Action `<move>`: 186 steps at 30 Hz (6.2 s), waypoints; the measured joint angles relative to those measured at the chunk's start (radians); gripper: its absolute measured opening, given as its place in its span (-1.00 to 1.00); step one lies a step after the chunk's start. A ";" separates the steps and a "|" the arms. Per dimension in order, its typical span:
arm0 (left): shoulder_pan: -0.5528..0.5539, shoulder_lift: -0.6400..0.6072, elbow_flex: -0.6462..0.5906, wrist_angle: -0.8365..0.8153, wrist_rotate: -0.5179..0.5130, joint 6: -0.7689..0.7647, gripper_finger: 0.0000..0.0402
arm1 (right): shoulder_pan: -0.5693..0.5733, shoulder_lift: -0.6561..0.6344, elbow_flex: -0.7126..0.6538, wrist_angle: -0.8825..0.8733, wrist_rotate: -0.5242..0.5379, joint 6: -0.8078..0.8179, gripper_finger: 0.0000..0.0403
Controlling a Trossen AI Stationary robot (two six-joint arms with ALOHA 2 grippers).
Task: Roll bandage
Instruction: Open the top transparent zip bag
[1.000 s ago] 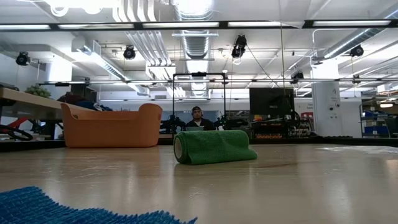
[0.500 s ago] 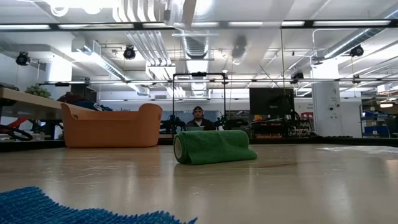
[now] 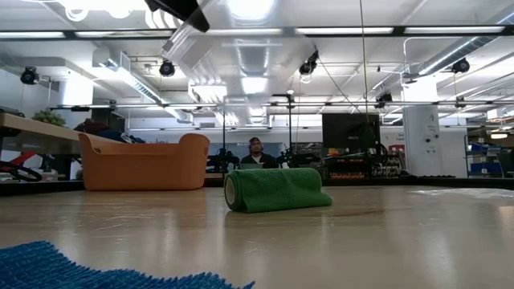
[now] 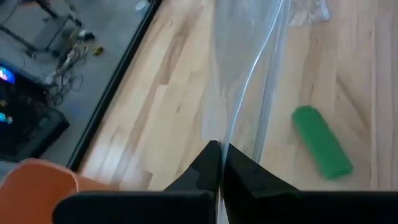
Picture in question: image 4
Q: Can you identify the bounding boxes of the green elastic bandage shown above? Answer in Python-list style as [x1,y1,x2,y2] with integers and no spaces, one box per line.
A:
[291,105,354,180]

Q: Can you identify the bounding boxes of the tangled floor cables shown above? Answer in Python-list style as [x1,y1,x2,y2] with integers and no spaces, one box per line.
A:
[43,26,105,108]

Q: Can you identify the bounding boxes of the clear plastic zip bag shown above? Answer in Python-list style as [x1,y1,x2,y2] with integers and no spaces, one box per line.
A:
[201,0,330,224]

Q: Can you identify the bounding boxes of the white plastic cylinder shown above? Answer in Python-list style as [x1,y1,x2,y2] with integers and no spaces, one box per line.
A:
[134,0,150,12]

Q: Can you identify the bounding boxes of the black computer case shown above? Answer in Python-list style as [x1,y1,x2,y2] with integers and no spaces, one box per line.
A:
[0,57,71,162]

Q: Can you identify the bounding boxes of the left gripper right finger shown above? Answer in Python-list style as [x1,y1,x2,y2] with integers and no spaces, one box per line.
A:
[223,143,299,191]

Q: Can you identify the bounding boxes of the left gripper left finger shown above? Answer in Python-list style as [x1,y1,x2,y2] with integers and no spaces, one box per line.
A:
[164,140,222,191]

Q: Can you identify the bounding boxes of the grey metal trolley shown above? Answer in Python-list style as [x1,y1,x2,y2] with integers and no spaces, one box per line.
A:
[0,0,83,60]

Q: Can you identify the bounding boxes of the orange plastic bin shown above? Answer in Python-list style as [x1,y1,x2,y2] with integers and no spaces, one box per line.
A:
[0,157,116,224]

